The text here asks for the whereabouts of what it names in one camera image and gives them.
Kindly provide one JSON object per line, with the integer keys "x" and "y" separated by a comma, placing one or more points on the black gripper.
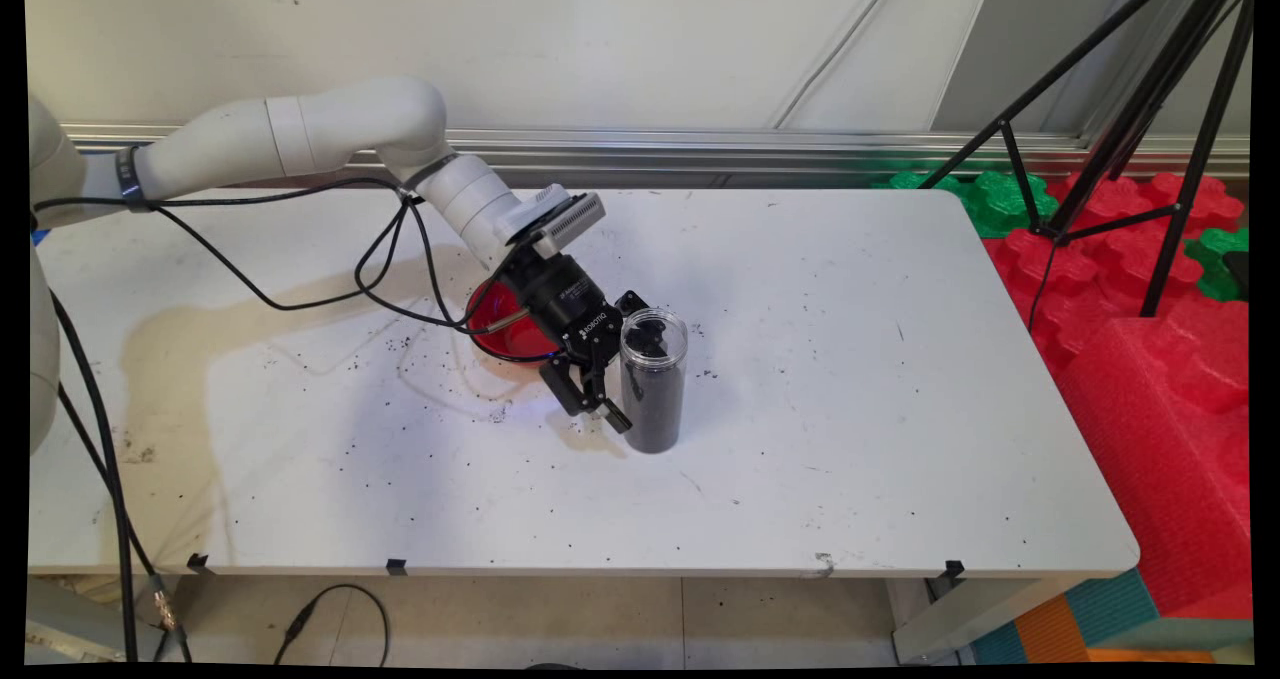
{"x": 565, "y": 304}

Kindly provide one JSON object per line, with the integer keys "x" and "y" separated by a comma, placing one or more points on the clear jar with black granules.
{"x": 660, "y": 409}

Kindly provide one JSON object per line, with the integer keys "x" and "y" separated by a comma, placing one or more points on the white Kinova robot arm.
{"x": 330, "y": 129}

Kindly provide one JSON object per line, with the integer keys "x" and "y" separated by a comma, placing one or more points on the red bowl with black rim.
{"x": 490, "y": 324}

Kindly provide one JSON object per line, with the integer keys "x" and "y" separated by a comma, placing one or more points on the green foam puzzle piece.
{"x": 1218, "y": 259}
{"x": 1000, "y": 204}

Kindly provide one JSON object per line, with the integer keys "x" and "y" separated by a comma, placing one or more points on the grey table leg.
{"x": 80, "y": 624}
{"x": 960, "y": 619}

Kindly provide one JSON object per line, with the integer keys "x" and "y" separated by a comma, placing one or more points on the red foam puzzle mat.
{"x": 1090, "y": 259}

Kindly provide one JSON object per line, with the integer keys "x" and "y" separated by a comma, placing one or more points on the blue foam floor tile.
{"x": 1000, "y": 647}

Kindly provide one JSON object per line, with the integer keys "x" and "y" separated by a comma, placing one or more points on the orange foam floor tile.
{"x": 1050, "y": 631}

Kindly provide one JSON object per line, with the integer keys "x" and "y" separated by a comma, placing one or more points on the teal foam floor tile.
{"x": 1115, "y": 609}

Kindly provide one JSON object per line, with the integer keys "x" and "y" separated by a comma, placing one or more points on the black tripod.
{"x": 1135, "y": 109}

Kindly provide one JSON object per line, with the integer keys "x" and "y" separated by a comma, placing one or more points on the white grey wrist camera box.
{"x": 570, "y": 219}

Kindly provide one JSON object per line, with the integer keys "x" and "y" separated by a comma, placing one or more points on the aluminium wall rail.
{"x": 800, "y": 149}

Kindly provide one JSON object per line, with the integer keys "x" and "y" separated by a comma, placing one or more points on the white wall conduit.
{"x": 835, "y": 51}

